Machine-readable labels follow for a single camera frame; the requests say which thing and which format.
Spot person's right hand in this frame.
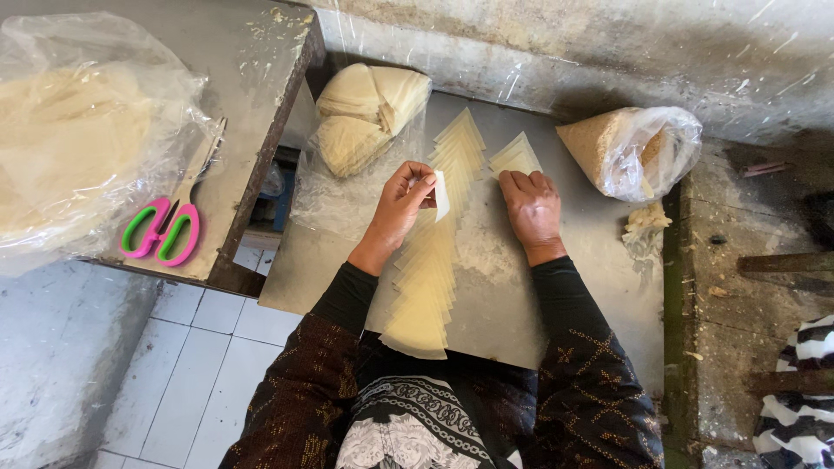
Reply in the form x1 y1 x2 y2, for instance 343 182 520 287
498 171 568 267

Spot brown wooden plank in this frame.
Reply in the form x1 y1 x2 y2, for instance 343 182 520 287
736 251 834 274

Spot grey metal table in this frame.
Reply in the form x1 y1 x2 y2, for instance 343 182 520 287
0 0 326 298

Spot pink and green scissors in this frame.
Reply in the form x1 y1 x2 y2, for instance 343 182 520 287
119 117 228 267

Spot long row of dough wrappers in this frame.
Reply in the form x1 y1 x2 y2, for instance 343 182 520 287
378 107 487 360

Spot clear bag of brown filling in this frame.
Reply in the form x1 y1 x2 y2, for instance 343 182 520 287
556 106 703 203

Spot pink stick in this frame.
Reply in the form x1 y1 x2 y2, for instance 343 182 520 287
741 161 791 178

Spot clear bag of wrapper bundles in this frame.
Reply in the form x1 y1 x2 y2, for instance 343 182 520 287
290 63 434 238

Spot lump of pale dough scraps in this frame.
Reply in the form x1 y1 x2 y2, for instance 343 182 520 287
621 201 673 264

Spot blue object under table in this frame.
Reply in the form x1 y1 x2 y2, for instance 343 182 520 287
259 162 295 233

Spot small stack of dough wrappers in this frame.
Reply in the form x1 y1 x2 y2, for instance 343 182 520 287
489 132 543 179

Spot black and white striped cloth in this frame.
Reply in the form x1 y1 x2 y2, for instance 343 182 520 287
752 315 834 469

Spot single pale dough wrapper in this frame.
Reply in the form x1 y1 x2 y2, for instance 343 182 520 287
433 171 452 223

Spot person's patterned garment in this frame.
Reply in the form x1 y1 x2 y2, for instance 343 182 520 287
334 331 542 469

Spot person's left hand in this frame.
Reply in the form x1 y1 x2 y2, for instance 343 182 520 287
347 161 439 276

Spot large clear bag of wrappers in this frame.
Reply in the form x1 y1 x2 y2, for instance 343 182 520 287
0 12 224 277

